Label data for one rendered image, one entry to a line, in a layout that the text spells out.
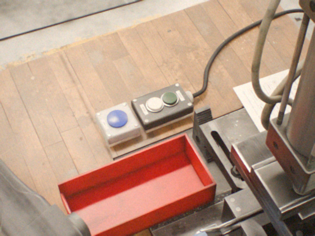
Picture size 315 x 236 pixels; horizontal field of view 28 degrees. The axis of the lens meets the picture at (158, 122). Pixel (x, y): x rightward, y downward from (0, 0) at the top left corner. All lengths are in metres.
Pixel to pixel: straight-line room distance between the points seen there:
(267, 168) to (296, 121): 0.14
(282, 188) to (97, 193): 0.42
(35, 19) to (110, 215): 1.69
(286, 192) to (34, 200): 0.33
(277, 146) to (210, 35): 0.63
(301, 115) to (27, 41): 2.02
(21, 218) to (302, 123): 0.34
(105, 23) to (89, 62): 1.33
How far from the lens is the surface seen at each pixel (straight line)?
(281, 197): 0.87
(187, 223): 1.15
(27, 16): 2.77
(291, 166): 0.81
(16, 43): 2.67
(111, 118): 1.22
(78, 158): 1.23
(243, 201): 1.08
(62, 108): 1.30
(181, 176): 1.19
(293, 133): 0.78
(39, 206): 0.76
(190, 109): 1.25
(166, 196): 1.17
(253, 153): 0.95
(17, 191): 0.76
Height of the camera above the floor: 1.93
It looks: 55 degrees down
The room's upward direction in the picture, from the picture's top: straight up
